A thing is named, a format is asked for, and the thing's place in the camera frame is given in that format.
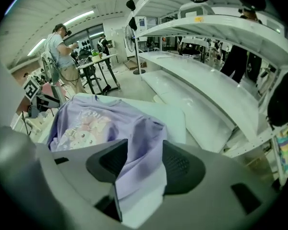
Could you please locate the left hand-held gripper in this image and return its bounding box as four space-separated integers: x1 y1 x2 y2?
23 77 61 119

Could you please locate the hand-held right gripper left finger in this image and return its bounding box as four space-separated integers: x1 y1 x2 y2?
36 138 129 225

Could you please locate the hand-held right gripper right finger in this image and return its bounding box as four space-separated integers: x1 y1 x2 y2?
134 139 279 230

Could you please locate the purple sweatshirt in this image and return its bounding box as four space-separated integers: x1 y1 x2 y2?
47 95 168 215

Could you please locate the pink cloth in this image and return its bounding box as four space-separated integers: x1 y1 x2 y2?
41 81 61 98

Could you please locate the small potted green plant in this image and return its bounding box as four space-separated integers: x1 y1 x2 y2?
90 50 103 62

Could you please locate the white desk with black legs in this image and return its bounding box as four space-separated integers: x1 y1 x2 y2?
76 53 122 96

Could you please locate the colourful pastel cloth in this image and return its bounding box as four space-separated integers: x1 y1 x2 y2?
277 126 288 184

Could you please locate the black standing fan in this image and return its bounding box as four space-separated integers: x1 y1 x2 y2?
124 24 147 75

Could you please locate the white metal shelving rack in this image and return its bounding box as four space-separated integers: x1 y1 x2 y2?
128 0 288 158

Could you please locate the white box appliance with window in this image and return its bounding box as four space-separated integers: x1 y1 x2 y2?
179 2 216 19

